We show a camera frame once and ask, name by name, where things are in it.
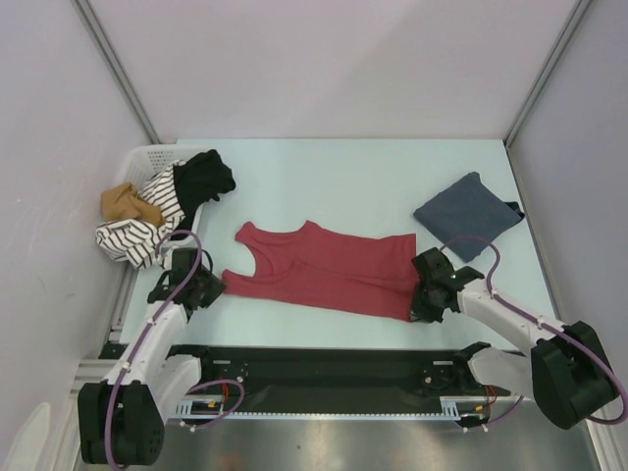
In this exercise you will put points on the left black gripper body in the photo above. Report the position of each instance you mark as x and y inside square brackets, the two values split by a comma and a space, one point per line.
[210, 287]

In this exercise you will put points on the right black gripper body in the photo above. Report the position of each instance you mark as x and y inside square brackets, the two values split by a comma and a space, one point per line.
[425, 305]

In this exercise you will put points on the red tank top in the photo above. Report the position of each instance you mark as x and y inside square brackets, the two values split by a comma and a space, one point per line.
[316, 267]

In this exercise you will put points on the blue grey tank top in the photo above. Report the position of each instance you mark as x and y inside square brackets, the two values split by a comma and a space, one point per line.
[467, 214]

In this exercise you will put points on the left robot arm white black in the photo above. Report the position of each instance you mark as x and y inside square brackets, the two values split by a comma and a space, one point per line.
[122, 417]

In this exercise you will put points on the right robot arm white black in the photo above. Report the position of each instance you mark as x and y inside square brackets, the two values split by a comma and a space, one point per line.
[562, 368]

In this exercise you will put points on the striped white black tank top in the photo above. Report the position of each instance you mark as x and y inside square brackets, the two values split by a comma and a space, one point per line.
[136, 241]

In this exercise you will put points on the mustard tank top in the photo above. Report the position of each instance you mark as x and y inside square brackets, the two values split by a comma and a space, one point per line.
[123, 203]

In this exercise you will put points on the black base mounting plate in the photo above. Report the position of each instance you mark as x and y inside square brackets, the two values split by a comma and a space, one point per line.
[279, 370]

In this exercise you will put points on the white plastic laundry basket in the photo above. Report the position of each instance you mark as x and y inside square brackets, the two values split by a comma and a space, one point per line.
[145, 162]

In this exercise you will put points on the slotted cable duct rail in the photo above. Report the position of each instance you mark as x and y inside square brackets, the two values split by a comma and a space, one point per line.
[202, 408]

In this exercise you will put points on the left aluminium corner post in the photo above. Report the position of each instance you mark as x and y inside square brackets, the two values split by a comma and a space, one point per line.
[115, 66]

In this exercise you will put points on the aluminium corner post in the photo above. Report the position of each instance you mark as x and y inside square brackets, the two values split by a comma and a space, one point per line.
[575, 18]
[115, 66]

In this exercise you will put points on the right aluminium corner post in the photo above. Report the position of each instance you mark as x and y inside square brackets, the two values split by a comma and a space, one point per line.
[575, 18]

